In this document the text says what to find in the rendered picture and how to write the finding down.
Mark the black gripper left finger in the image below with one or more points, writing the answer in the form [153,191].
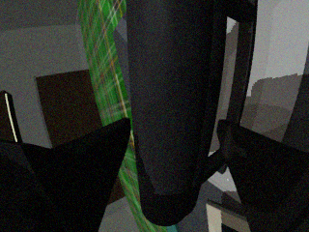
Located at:
[75,179]

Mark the beige square tile with black centre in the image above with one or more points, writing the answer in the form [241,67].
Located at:
[223,220]

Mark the teal small trowel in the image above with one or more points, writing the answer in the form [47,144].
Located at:
[173,228]

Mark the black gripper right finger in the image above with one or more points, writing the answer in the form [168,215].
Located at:
[271,178]

